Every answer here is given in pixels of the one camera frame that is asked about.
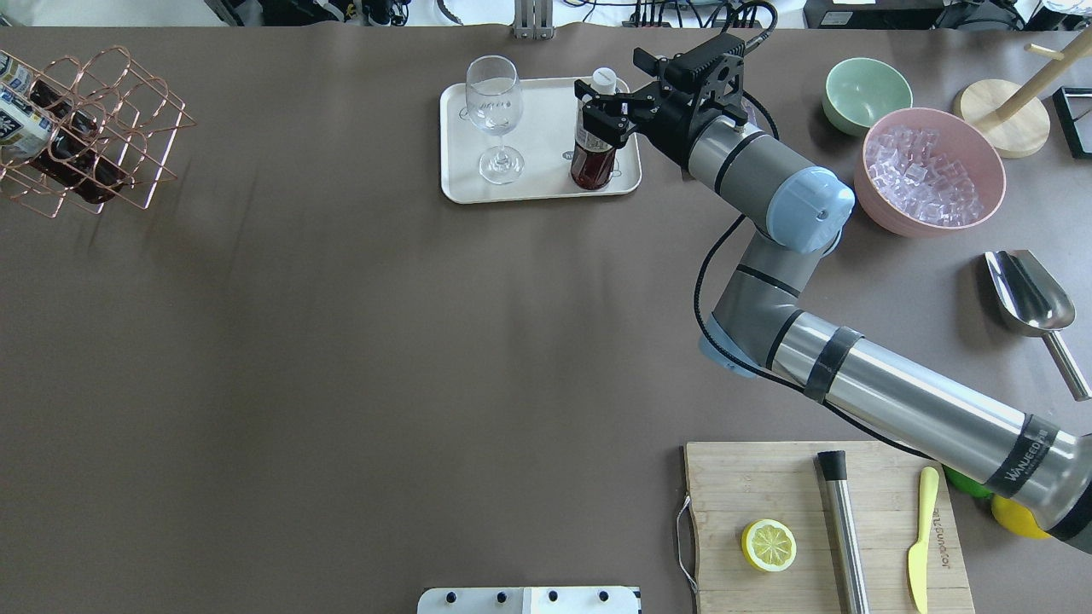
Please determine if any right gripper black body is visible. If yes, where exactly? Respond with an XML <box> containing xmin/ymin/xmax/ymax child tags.
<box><xmin>631</xmin><ymin>34</ymin><xmax>747</xmax><ymax>168</ymax></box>

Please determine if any tea bottle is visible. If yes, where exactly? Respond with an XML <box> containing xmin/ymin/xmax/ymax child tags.
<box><xmin>570</xmin><ymin>67</ymin><xmax>618</xmax><ymax>190</ymax></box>
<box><xmin>1</xmin><ymin>85</ymin><xmax>60</xmax><ymax>168</ymax></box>
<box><xmin>1</xmin><ymin>52</ymin><xmax>126</xmax><ymax>205</ymax></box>

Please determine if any copper wire bottle basket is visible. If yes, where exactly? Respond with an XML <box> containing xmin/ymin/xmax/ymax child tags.
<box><xmin>1</xmin><ymin>46</ymin><xmax>195</xmax><ymax>217</ymax></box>

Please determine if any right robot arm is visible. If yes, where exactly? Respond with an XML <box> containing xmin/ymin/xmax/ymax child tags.
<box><xmin>574</xmin><ymin>32</ymin><xmax>1091</xmax><ymax>552</ymax></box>

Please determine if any cream rabbit tray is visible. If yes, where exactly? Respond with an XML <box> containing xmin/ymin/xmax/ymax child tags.
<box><xmin>439</xmin><ymin>76</ymin><xmax>593</xmax><ymax>205</ymax></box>

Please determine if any clear wine glass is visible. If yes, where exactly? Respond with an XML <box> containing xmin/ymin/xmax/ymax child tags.
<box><xmin>465</xmin><ymin>55</ymin><xmax>524</xmax><ymax>185</ymax></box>

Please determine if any green bowl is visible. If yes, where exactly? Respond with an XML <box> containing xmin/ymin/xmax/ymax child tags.
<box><xmin>822</xmin><ymin>57</ymin><xmax>914</xmax><ymax>135</ymax></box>

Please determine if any pink bowl of ice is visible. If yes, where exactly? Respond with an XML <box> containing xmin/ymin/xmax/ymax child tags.
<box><xmin>854</xmin><ymin>107</ymin><xmax>1007</xmax><ymax>238</ymax></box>

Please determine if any wooden glass stand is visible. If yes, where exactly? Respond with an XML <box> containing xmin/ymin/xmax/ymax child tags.
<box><xmin>953</xmin><ymin>28</ymin><xmax>1091</xmax><ymax>160</ymax></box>

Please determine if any black glass holder tray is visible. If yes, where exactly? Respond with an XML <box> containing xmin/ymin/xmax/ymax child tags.
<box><xmin>1051</xmin><ymin>86</ymin><xmax>1091</xmax><ymax>160</ymax></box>

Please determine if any wooden cutting board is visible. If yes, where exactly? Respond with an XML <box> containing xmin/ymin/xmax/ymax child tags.
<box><xmin>685</xmin><ymin>442</ymin><xmax>926</xmax><ymax>613</ymax></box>

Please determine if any steel ice scoop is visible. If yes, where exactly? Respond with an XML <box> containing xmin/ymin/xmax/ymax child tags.
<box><xmin>984</xmin><ymin>249</ymin><xmax>1089</xmax><ymax>402</ymax></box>

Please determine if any steel cylinder muddler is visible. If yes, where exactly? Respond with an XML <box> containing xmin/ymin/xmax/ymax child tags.
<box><xmin>816</xmin><ymin>450</ymin><xmax>871</xmax><ymax>613</ymax></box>

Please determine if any half lemon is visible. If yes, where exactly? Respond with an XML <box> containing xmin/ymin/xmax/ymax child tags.
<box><xmin>741</xmin><ymin>519</ymin><xmax>797</xmax><ymax>572</ymax></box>

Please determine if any green lime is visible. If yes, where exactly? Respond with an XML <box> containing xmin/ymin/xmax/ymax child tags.
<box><xmin>941</xmin><ymin>464</ymin><xmax>993</xmax><ymax>499</ymax></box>

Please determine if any lower yellow lemon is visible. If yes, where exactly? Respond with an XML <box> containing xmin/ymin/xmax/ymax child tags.
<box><xmin>990</xmin><ymin>495</ymin><xmax>1052</xmax><ymax>540</ymax></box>

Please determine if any aluminium frame post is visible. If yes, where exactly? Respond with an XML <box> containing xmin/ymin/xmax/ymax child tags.
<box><xmin>512</xmin><ymin>0</ymin><xmax>555</xmax><ymax>40</ymax></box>

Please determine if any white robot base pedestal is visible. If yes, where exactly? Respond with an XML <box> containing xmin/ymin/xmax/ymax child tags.
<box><xmin>416</xmin><ymin>585</ymin><xmax>643</xmax><ymax>613</ymax></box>

